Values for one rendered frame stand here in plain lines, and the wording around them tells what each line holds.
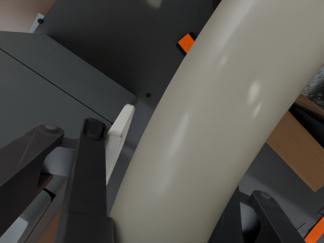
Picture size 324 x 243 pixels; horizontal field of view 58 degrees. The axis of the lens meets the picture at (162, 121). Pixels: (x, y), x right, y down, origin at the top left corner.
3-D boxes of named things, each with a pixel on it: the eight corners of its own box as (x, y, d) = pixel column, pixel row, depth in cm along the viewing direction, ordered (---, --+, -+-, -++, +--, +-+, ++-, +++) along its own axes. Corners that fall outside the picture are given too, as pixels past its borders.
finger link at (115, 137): (105, 188, 15) (91, 184, 15) (124, 142, 22) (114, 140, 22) (122, 136, 14) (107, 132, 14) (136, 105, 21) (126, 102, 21)
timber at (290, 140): (248, 122, 107) (256, 132, 95) (274, 100, 104) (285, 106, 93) (301, 177, 111) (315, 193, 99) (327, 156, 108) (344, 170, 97)
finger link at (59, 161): (87, 188, 13) (22, 168, 13) (108, 148, 18) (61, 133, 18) (96, 159, 13) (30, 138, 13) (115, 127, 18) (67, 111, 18)
